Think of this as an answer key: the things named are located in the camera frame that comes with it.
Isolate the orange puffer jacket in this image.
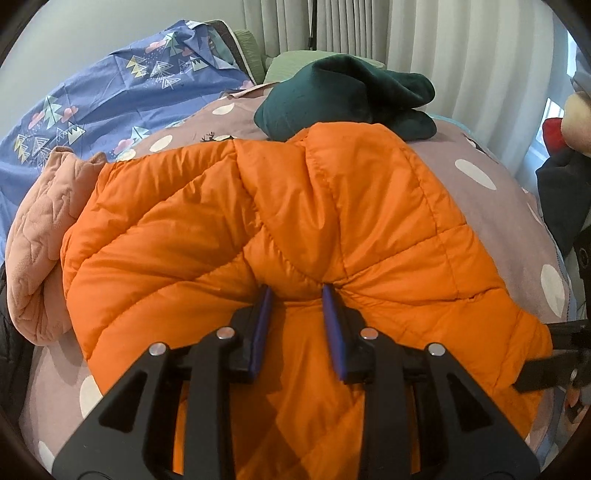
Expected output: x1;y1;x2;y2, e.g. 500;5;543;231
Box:
60;122;555;480

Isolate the grey curtain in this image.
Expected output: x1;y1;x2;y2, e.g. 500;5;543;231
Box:
242;0;583;185

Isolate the blue tree-print bed sheet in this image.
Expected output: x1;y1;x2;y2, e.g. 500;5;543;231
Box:
0;21;257;241

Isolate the small green pillow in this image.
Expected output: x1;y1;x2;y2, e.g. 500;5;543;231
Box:
231;28;269;86

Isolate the dark green garment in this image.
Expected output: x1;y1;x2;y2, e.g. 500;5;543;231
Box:
254;54;437;141

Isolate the large green pillow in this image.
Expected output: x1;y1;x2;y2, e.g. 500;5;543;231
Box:
264;50;386;85

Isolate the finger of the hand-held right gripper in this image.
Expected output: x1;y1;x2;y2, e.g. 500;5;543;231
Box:
546;318;591;352
512;350;583;394

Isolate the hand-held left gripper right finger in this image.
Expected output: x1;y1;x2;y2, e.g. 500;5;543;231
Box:
321;283;541;480

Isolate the navy cloth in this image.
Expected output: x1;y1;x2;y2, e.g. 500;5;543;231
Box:
536;148;591;261

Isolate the pink spotted blanket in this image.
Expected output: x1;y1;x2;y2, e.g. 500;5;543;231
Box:
18;83;575;472

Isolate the peach quilted garment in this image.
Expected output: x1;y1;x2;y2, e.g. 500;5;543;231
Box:
6;147;107;346

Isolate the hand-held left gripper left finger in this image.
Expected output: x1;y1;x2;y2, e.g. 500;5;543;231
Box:
52;284;274;480

